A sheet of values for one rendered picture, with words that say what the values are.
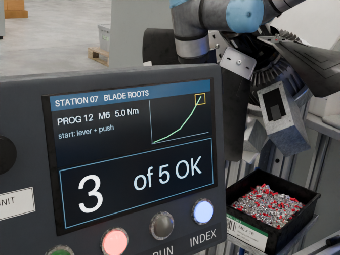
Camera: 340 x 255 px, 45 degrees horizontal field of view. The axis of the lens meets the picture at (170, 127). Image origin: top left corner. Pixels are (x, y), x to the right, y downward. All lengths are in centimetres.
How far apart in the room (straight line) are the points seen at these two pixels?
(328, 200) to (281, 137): 92
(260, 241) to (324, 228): 116
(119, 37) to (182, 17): 323
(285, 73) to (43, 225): 94
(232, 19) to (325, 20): 62
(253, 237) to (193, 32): 44
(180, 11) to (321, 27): 63
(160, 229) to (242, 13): 53
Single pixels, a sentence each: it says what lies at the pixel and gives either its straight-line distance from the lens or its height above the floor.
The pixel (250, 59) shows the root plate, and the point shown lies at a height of 113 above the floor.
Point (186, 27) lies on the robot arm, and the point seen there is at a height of 122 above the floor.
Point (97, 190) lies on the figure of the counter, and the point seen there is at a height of 116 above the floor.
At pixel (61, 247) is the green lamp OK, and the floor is 113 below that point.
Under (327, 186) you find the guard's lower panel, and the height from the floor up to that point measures 50.
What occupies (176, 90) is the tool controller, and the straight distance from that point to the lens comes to 38.
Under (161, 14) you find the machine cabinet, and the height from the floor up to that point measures 92.
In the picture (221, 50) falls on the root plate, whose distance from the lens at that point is 120.
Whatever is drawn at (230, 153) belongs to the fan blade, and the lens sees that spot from 103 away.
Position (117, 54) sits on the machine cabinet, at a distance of 414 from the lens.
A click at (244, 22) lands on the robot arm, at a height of 125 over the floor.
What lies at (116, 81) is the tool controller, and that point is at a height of 125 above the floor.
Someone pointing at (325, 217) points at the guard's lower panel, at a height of 36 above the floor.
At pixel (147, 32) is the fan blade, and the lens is 133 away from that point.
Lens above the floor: 134
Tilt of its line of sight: 22 degrees down
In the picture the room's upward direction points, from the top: 6 degrees clockwise
